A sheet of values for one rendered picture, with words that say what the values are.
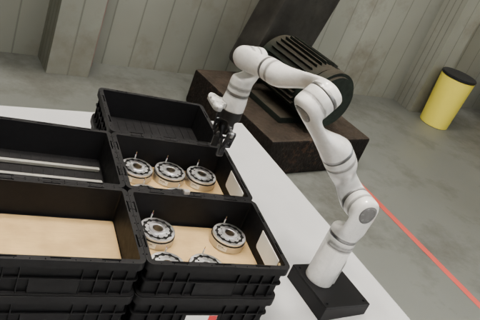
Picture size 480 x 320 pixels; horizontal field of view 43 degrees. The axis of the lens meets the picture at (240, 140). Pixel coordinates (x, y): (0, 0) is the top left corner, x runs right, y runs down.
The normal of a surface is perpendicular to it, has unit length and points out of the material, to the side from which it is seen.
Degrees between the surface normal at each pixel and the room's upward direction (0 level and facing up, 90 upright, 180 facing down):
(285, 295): 0
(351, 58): 90
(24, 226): 0
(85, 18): 90
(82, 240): 0
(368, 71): 90
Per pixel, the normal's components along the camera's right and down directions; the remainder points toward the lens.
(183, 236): 0.33, -0.84
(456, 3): -0.83, -0.04
